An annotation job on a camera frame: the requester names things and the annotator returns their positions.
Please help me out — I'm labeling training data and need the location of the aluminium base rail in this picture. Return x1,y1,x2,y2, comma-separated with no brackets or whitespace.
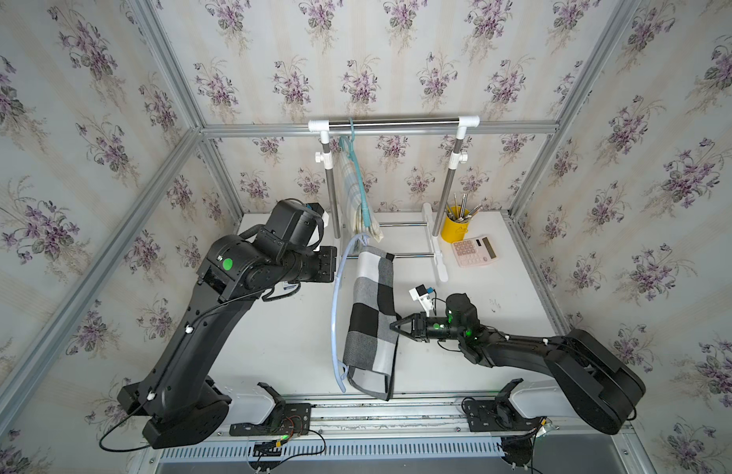
143,392,634,463

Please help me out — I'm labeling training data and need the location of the teal plastic clothes hanger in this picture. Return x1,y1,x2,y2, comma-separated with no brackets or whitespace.
340,118,372,228

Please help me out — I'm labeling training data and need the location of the yellow pen holder cup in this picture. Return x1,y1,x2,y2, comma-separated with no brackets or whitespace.
440,194,480,244

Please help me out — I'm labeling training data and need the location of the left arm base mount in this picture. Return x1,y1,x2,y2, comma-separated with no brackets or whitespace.
226,382,312,436

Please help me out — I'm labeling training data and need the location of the white and steel clothes rack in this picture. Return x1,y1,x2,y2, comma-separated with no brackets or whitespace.
307,116,482,282

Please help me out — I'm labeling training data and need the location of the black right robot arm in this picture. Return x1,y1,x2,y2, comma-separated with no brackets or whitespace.
390,293,646,435

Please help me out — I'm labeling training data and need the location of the blue cream plaid scarf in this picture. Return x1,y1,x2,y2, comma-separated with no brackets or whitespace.
334,136,384,242

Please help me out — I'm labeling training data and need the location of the light blue plastic clothes hanger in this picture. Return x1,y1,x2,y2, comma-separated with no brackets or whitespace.
330,233,370,394

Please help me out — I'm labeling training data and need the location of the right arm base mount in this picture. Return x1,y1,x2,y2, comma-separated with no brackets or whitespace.
461,378,577,433

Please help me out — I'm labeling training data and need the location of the black grey checkered scarf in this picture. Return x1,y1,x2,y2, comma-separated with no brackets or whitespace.
343,246,401,401

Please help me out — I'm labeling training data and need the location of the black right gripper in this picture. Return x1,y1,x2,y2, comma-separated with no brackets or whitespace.
389,313,465,341

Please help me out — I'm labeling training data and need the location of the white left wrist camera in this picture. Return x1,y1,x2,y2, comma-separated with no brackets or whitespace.
306,203,330,250

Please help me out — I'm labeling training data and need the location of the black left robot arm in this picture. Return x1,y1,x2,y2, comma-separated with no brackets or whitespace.
117,199,338,450

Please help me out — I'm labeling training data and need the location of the pink calculator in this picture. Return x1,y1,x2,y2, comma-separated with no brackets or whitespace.
451,235,497,268

